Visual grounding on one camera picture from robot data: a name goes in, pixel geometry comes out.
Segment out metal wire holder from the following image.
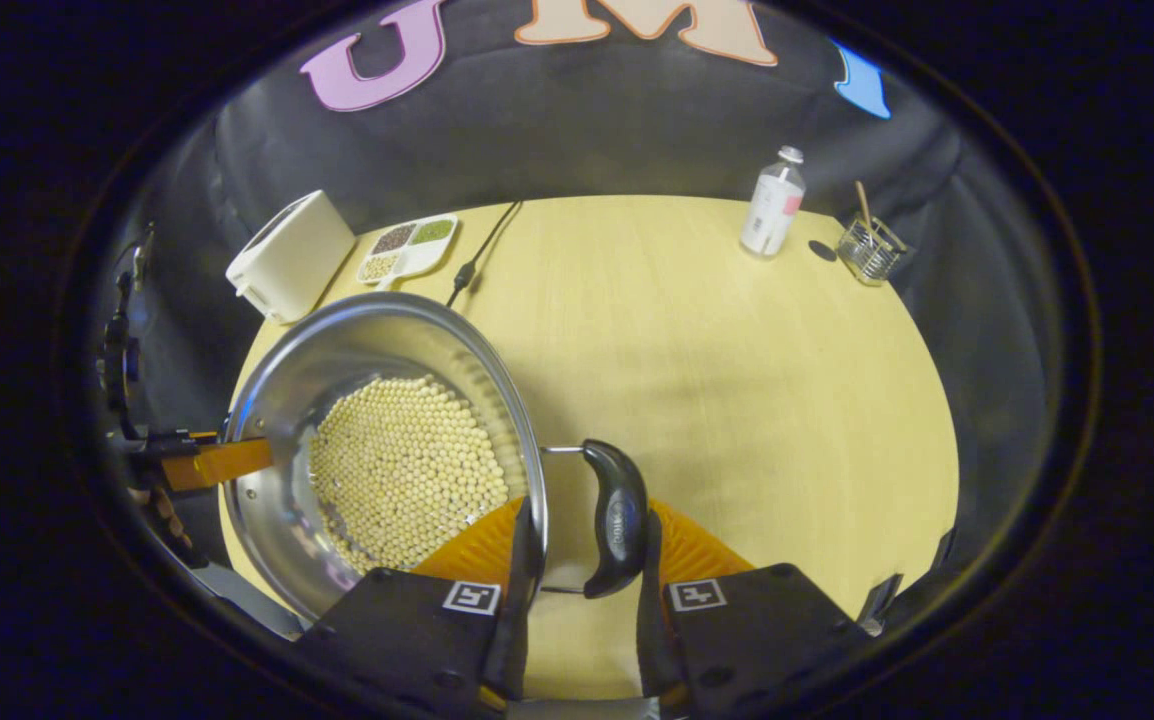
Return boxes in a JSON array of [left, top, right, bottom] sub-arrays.
[[836, 215, 910, 287]]

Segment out black power cable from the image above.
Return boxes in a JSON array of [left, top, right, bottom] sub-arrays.
[[445, 200, 524, 308]]

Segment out white divided bean dish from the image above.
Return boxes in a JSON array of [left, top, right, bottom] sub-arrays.
[[355, 213, 460, 291]]

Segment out white toaster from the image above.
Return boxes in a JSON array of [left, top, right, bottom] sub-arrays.
[[225, 190, 358, 325]]

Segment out clear bottle with white label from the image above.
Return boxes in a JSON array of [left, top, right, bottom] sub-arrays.
[[740, 146, 807, 259]]

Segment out steel pot with black handle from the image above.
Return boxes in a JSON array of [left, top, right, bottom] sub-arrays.
[[220, 292, 650, 626]]

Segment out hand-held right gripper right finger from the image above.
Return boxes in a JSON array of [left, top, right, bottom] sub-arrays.
[[635, 500, 875, 717]]

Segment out pile of soybeans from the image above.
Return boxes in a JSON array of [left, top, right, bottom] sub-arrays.
[[309, 375, 513, 574]]

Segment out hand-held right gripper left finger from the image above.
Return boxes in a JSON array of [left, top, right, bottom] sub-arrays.
[[295, 497, 545, 717]]

